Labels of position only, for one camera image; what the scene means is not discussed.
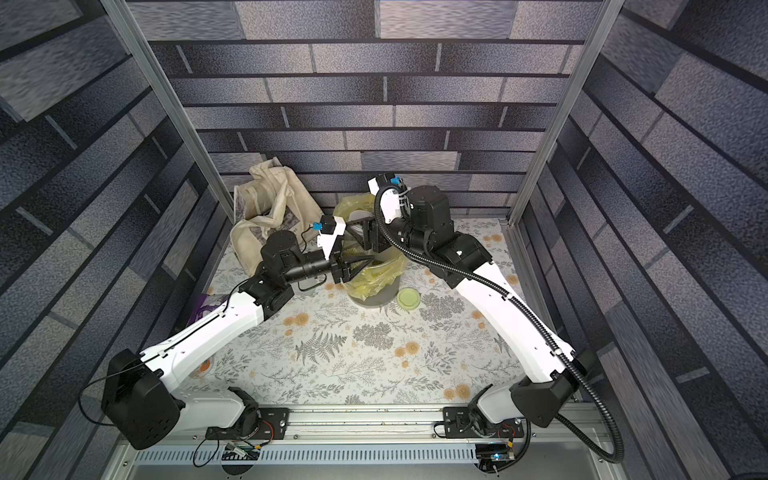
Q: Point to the floral patterned table mat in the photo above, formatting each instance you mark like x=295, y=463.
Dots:
x=322, y=348

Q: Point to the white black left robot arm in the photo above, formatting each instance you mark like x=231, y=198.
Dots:
x=140, y=395

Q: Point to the yellow plastic bin liner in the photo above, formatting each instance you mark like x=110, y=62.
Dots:
x=387, y=266

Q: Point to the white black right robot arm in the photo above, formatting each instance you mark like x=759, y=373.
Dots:
x=418, y=223

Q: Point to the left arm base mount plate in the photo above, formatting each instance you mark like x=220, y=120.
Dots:
x=262, y=424

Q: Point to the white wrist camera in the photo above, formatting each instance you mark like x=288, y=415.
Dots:
x=389, y=197
x=330, y=233

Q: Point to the green jar lid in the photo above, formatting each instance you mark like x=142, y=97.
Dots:
x=408, y=299

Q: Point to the purple snack packet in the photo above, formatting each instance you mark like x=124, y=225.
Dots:
x=205, y=305

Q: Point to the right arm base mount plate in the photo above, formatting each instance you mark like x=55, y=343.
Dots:
x=468, y=423

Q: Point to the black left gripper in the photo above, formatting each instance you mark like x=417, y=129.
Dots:
x=341, y=270

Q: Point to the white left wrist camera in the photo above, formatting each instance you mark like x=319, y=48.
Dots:
x=330, y=233

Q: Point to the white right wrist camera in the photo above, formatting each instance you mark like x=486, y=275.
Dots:
x=389, y=197

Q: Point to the grey mesh waste bin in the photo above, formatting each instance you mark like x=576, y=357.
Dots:
x=386, y=295

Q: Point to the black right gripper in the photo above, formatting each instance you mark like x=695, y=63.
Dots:
x=372, y=236

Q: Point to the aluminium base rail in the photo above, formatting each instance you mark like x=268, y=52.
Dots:
x=353, y=435

